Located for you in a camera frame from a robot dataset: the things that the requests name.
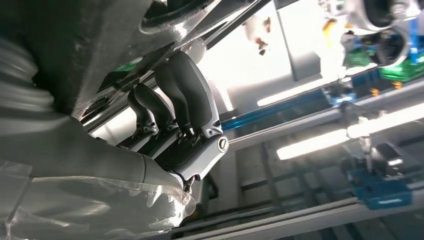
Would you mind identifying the long ceiling light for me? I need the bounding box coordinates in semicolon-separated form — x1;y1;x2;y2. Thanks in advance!
256;76;332;108
276;128;351;162
346;101;424;139

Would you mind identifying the green plastic crate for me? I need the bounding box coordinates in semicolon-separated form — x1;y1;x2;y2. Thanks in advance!
344;48;375;68
380;56;424;83

